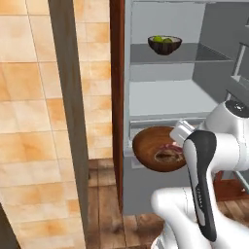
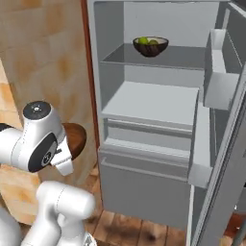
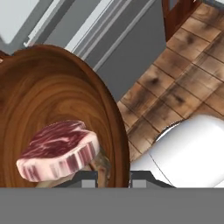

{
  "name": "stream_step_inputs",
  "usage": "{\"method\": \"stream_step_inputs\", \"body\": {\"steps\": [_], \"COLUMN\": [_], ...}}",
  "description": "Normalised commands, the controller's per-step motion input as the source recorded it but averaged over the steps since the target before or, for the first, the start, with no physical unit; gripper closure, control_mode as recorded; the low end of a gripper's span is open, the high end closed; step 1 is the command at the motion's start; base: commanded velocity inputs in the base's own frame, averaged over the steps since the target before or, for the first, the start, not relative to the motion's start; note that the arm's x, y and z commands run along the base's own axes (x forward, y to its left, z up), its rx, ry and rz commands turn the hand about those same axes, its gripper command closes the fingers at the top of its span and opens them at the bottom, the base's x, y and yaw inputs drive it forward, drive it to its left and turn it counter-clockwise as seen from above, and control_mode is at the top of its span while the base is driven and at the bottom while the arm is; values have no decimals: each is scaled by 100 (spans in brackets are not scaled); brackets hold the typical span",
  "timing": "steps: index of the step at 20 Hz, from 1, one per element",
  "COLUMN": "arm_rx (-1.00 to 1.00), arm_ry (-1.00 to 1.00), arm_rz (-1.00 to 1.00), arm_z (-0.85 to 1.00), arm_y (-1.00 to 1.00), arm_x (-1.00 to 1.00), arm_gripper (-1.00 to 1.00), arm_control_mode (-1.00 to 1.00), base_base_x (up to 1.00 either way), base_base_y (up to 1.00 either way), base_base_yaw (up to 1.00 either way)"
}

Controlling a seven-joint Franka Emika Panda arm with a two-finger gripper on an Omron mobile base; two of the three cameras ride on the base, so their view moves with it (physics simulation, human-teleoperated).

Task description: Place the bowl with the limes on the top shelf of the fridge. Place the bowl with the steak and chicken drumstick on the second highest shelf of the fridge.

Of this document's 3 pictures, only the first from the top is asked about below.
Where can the dark bowl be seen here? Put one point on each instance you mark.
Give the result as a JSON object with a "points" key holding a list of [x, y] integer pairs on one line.
{"points": [[164, 48]]}

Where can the red raw steak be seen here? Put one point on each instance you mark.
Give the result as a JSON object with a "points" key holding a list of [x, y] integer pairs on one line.
{"points": [[173, 148]]}

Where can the reddish wooden cabinet panel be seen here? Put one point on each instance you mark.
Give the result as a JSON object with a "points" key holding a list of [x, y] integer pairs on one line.
{"points": [[116, 97]]}

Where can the grey fridge door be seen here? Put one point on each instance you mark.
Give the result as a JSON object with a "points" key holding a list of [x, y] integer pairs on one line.
{"points": [[240, 74]]}

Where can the grey fridge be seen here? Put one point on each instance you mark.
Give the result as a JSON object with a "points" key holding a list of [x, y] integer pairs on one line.
{"points": [[155, 191]]}

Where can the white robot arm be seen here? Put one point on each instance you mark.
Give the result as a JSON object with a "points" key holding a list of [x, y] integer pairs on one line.
{"points": [[230, 142]]}

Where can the brown chicken drumstick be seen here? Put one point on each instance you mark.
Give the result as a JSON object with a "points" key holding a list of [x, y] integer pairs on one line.
{"points": [[167, 157]]}

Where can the dark brown wall post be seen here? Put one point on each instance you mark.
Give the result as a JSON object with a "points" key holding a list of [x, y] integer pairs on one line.
{"points": [[69, 97]]}

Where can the grey fridge shelf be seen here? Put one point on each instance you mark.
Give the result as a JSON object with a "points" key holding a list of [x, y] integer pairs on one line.
{"points": [[188, 53], [165, 97]]}

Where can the green lime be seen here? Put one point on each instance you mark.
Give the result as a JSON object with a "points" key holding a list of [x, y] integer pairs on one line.
{"points": [[167, 40], [158, 39]]}

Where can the brown wooden bowl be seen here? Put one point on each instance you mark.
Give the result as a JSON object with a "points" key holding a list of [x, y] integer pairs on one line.
{"points": [[146, 149]]}

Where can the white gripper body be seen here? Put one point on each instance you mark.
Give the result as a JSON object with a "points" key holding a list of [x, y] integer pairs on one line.
{"points": [[181, 131]]}

